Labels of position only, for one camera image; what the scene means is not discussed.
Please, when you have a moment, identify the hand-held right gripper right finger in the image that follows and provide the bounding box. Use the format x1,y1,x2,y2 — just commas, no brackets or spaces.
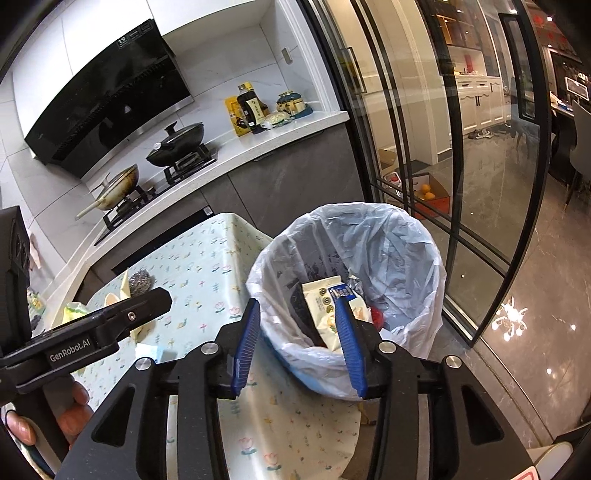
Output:
335,298,532,480

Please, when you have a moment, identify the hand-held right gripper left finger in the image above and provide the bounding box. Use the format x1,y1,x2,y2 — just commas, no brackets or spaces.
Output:
55,298,262,480

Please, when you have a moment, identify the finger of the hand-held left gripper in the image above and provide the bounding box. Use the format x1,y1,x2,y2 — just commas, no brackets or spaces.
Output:
95,287,173,352

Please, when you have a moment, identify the beige paper bag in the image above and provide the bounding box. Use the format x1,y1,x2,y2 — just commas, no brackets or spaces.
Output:
104,269,158,343

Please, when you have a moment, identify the green food packet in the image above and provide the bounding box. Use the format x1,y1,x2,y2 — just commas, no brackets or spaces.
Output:
58,302,90,326

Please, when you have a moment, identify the beige printed snack packet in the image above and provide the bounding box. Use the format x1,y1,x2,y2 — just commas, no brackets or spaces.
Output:
301,275,370,356

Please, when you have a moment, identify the blue waste bin with liner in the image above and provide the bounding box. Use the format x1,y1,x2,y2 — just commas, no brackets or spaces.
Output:
246,202,448,400

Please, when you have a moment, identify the person's left hand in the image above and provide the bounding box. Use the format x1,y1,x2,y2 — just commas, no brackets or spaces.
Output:
2,381,95,447

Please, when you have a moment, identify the floral tablecloth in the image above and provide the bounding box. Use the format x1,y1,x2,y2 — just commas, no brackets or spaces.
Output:
28,212,365,480

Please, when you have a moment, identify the black gas stove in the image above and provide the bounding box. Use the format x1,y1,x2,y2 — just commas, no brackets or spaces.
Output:
93,143,219,246

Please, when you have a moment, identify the beige frying pan with lid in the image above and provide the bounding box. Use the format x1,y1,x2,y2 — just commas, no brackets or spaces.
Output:
75,164,140,221

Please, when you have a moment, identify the grey kitchen cabinet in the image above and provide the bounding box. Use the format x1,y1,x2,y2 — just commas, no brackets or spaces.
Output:
228,122,365,241

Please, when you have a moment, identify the cardboard box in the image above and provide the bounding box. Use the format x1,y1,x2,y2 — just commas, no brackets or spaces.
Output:
406,172,451,217

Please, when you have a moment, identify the black wok with lid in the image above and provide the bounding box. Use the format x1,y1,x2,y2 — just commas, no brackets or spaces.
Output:
146,121,205,167

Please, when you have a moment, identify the black range hood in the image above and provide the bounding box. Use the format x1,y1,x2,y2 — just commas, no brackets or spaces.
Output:
23,18,195,178

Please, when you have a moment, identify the yellow food packet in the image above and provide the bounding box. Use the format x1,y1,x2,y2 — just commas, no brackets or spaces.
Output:
225,95,250,137

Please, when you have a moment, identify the white plastic object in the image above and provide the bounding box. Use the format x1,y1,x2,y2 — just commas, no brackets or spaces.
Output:
531,440,580,480

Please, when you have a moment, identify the dark soy sauce bottle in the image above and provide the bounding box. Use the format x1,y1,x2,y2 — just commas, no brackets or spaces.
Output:
237,83,270,134

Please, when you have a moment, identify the black framed glass sliding door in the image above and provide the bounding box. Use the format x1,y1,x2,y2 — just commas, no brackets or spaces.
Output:
295,0,561,352

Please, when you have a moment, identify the blue spice jar set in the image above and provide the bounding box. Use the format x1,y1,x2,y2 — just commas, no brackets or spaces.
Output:
276,91,313,118

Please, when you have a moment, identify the white sideboard cabinet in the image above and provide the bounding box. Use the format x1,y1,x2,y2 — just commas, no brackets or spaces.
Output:
455,76,509,137

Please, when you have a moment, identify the grey dining chair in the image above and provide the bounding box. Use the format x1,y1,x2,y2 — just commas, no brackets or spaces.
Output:
568,99,591,190

